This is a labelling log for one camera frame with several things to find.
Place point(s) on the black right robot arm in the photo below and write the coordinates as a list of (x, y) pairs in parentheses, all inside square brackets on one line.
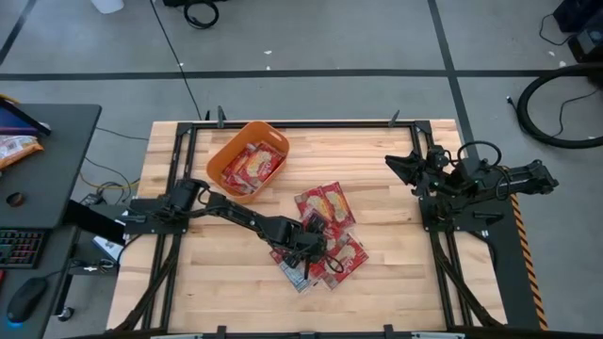
[(518, 176)]

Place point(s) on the black backlit keyboard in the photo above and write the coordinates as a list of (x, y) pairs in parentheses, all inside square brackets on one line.
[(21, 247)]

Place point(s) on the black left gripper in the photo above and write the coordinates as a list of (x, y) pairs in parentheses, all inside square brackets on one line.
[(308, 245)]

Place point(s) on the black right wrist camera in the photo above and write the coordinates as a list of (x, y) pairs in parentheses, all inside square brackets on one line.
[(438, 155)]

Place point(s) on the black desk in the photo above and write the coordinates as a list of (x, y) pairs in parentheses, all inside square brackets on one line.
[(52, 160)]

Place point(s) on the black aluminium table frame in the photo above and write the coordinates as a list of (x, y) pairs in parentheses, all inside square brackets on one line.
[(188, 155)]

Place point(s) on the orange snack bag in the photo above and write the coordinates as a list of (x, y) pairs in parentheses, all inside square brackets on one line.
[(16, 148)]

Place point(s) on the black computer mouse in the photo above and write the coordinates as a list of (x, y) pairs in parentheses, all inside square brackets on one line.
[(26, 299)]

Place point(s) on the yellow black hazard strip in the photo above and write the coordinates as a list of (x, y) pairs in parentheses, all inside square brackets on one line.
[(530, 263)]

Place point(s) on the dark tablet screen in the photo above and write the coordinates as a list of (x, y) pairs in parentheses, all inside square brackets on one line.
[(14, 120)]

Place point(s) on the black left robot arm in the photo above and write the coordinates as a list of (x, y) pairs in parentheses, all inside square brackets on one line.
[(235, 214)]

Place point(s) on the white box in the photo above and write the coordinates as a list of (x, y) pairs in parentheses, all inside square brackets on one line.
[(108, 247)]

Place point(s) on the small round black object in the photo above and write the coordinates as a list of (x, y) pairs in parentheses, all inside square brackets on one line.
[(15, 199)]

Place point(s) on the orange plastic basket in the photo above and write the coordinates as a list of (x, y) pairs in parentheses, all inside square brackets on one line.
[(221, 174)]

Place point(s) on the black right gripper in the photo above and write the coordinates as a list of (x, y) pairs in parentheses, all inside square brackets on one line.
[(435, 174)]

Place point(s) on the black equipment case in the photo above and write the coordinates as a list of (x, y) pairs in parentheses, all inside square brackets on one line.
[(584, 28)]

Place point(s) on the white container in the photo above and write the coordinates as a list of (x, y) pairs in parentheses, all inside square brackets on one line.
[(107, 5)]

